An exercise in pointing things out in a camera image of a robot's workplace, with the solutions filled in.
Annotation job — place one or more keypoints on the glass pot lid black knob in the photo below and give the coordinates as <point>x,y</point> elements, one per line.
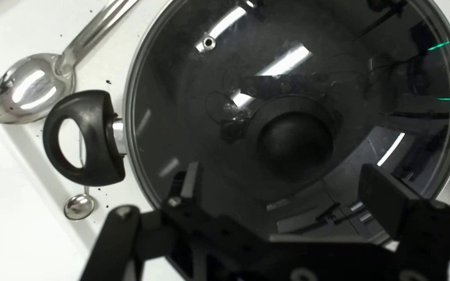
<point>288,63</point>

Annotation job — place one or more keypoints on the small metal screw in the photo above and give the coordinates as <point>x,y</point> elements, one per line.
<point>79,207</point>

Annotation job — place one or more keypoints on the large metal spoon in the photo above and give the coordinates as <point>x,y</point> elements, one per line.
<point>27,88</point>

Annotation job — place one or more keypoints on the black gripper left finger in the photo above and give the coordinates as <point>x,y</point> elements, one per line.
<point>132,235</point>

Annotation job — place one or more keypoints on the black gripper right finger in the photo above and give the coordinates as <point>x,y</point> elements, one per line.
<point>423,229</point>

